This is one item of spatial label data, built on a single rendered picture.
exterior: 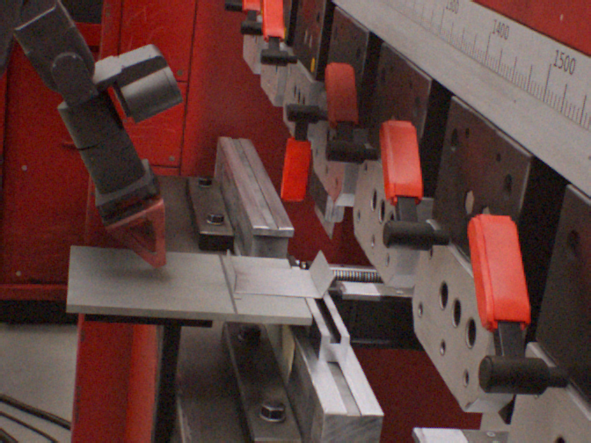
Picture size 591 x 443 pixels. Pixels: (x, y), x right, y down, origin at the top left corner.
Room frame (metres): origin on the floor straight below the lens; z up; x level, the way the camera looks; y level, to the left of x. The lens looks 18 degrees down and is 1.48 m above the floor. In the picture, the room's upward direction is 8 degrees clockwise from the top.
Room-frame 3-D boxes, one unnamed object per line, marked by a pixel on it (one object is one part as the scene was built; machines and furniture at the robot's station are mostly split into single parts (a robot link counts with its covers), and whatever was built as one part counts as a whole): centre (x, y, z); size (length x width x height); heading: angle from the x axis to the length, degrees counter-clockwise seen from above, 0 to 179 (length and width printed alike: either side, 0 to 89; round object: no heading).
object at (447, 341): (0.69, -0.15, 1.26); 0.15 x 0.09 x 0.17; 11
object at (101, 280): (1.22, 0.11, 1.00); 0.26 x 0.18 x 0.01; 101
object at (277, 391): (1.20, 0.01, 0.89); 0.30 x 0.05 x 0.03; 11
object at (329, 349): (1.22, -0.04, 0.98); 0.20 x 0.03 x 0.03; 11
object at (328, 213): (1.25, -0.03, 1.13); 0.10 x 0.02 x 0.10; 11
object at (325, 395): (1.20, -0.05, 0.92); 0.39 x 0.06 x 0.10; 11
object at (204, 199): (1.83, 0.14, 0.89); 0.30 x 0.05 x 0.03; 11
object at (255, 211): (1.79, 0.07, 0.92); 0.50 x 0.06 x 0.10; 11
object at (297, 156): (1.09, 0.00, 1.20); 0.04 x 0.02 x 0.10; 101
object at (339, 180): (1.08, -0.07, 1.26); 0.15 x 0.09 x 0.17; 11
